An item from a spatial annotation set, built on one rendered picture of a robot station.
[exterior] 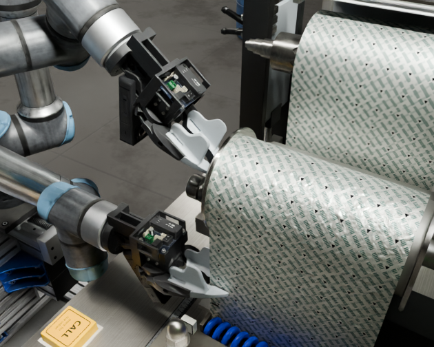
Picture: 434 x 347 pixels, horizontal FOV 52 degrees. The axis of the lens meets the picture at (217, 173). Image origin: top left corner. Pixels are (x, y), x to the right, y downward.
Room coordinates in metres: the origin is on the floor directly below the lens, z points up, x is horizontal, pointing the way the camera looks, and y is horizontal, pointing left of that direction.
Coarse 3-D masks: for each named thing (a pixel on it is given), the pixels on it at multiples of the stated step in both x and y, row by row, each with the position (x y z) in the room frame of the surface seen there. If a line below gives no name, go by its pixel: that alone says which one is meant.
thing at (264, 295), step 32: (224, 256) 0.42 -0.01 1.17; (256, 256) 0.39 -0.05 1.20; (224, 288) 0.42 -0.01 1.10; (256, 288) 0.39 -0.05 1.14; (288, 288) 0.37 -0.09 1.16; (320, 288) 0.35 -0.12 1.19; (224, 320) 0.41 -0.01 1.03; (256, 320) 0.39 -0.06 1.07; (288, 320) 0.36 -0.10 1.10; (320, 320) 0.34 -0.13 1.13; (352, 320) 0.32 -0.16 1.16
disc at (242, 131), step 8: (240, 128) 0.50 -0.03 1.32; (248, 128) 0.52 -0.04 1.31; (232, 136) 0.48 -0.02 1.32; (240, 136) 0.50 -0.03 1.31; (224, 144) 0.46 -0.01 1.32; (224, 152) 0.46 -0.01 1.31; (216, 160) 0.45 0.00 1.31; (216, 168) 0.44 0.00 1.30; (208, 176) 0.43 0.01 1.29; (208, 184) 0.43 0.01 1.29; (208, 192) 0.43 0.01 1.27; (208, 200) 0.43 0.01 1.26; (208, 208) 0.43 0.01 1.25; (208, 216) 0.43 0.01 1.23; (208, 224) 0.43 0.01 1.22
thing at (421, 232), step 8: (216, 152) 0.47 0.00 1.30; (432, 200) 0.38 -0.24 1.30; (432, 208) 0.36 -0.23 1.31; (424, 216) 0.35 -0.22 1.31; (432, 216) 0.35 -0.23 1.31; (424, 224) 0.34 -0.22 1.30; (424, 232) 0.33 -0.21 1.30; (416, 240) 0.33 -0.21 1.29; (416, 248) 0.32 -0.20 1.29; (408, 256) 0.32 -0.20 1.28; (416, 256) 0.31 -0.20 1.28; (408, 264) 0.31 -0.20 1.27; (408, 272) 0.31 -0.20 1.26; (400, 280) 0.31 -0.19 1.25; (408, 280) 0.31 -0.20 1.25; (400, 288) 0.31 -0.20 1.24; (400, 296) 0.32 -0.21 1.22
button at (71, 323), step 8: (64, 312) 0.50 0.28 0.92; (72, 312) 0.50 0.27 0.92; (56, 320) 0.48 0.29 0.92; (64, 320) 0.48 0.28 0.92; (72, 320) 0.48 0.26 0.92; (80, 320) 0.48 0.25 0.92; (88, 320) 0.48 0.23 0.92; (48, 328) 0.47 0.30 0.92; (56, 328) 0.47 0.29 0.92; (64, 328) 0.47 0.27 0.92; (72, 328) 0.47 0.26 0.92; (80, 328) 0.47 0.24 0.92; (88, 328) 0.47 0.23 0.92; (96, 328) 0.48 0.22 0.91; (48, 336) 0.45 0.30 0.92; (56, 336) 0.45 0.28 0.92; (64, 336) 0.45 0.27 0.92; (72, 336) 0.45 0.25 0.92; (80, 336) 0.45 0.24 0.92; (88, 336) 0.46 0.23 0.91; (56, 344) 0.44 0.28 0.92; (64, 344) 0.44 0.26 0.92; (72, 344) 0.44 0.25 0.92; (80, 344) 0.44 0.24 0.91
